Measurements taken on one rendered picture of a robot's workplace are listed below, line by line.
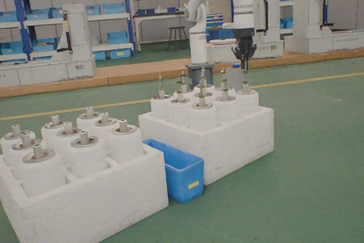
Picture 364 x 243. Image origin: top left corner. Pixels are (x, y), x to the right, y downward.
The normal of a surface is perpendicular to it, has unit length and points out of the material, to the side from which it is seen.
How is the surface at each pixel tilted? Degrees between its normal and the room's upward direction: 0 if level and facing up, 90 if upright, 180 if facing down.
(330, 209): 0
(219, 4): 90
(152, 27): 90
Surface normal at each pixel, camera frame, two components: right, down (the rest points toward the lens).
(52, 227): 0.63, 0.15
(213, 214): -0.08, -0.96
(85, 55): 0.20, 0.24
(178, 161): -0.76, 0.19
